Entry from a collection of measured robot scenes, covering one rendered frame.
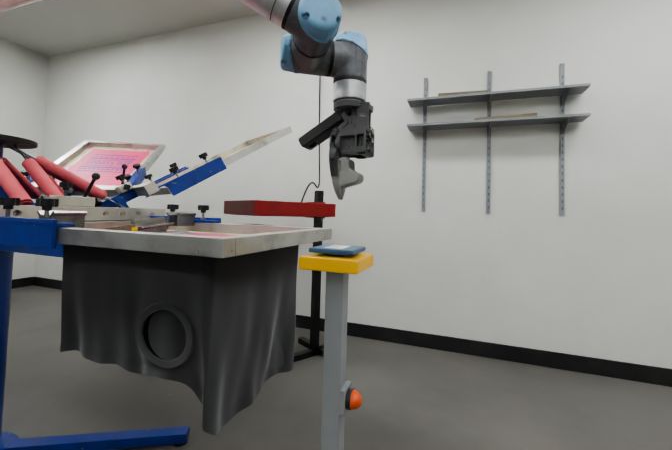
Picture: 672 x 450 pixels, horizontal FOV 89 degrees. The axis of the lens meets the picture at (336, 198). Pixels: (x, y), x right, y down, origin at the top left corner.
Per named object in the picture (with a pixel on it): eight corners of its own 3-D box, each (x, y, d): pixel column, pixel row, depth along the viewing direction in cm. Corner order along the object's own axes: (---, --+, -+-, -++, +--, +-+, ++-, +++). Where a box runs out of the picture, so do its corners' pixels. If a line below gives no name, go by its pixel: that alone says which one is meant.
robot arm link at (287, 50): (284, 15, 66) (339, 24, 69) (280, 43, 77) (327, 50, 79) (282, 55, 66) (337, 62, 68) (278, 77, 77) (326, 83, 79)
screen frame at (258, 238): (331, 239, 120) (331, 228, 120) (222, 258, 65) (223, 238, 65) (161, 229, 147) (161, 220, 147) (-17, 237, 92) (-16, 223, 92)
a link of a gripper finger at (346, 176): (356, 199, 71) (357, 155, 71) (329, 198, 73) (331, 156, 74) (360, 200, 74) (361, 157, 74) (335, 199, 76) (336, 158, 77)
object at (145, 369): (220, 399, 82) (227, 248, 83) (194, 420, 73) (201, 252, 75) (88, 365, 97) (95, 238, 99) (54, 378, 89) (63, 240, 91)
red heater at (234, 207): (298, 217, 271) (298, 202, 271) (335, 219, 235) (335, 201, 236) (223, 216, 232) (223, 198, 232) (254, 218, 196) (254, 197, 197)
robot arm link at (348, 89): (327, 81, 74) (341, 94, 82) (327, 102, 74) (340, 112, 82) (360, 77, 71) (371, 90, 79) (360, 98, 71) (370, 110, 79)
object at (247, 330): (296, 367, 115) (301, 239, 117) (201, 456, 73) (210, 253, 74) (288, 366, 116) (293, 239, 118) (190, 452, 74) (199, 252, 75)
